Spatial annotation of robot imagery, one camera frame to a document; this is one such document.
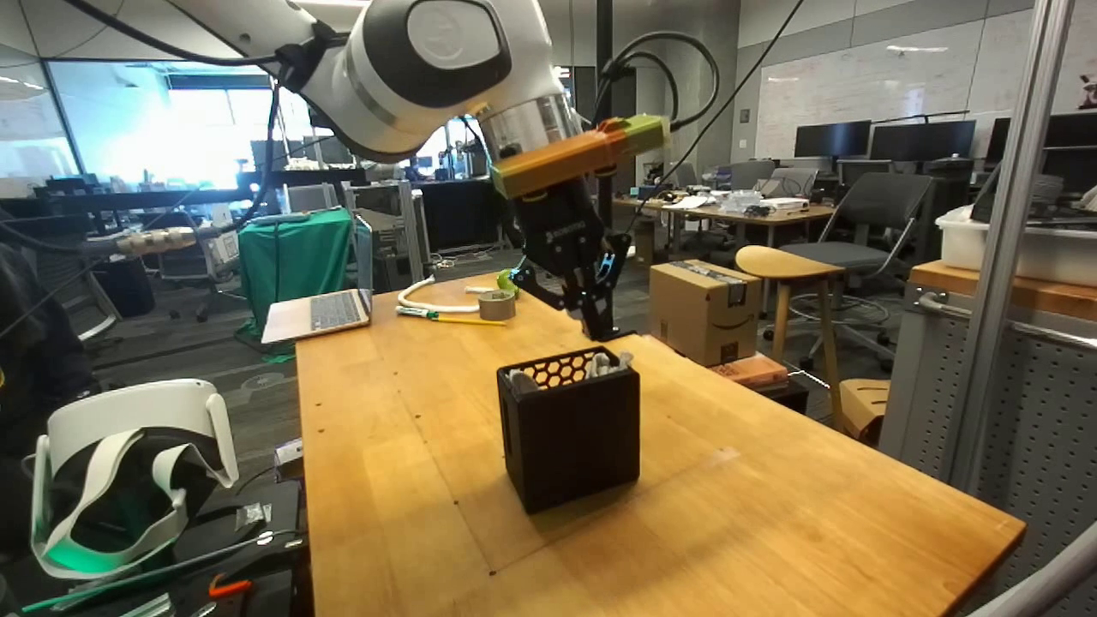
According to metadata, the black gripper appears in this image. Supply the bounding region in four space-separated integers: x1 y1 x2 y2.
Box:
511 182 618 344

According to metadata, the black perforated box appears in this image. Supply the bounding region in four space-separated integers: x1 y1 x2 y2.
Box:
498 347 642 515

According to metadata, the white towel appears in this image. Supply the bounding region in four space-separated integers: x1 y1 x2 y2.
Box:
509 349 625 390

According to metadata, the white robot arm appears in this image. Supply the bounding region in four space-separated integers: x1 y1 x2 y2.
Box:
170 0 629 340

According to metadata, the black vertical pole stand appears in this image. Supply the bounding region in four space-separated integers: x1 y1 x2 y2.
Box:
592 0 629 291

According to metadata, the grey tape roll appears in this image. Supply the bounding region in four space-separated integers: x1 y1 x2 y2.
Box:
481 294 514 318

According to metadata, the cardboard box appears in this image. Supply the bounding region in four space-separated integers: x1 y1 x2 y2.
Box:
649 262 761 367

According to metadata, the background wooden desk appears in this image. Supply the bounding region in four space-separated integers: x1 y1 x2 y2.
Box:
618 192 833 248

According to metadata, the wooden stool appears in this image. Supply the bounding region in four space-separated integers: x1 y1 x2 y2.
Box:
735 243 849 422

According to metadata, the silver laptop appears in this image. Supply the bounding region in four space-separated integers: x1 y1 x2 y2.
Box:
262 288 375 347

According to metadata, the black office chair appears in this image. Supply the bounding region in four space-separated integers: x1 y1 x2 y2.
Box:
781 167 935 347

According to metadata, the green cloth covered chair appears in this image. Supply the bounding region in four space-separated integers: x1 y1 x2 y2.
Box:
241 211 366 344

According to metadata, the white VR headset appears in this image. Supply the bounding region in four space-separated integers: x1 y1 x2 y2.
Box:
32 379 241 579

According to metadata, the orange green wrist camera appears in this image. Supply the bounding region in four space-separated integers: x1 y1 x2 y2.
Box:
493 112 670 200

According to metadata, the white cable on table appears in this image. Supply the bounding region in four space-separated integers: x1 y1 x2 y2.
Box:
396 270 517 325

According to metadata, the aluminium frame post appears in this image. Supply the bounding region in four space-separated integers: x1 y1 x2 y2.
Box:
951 0 1076 494

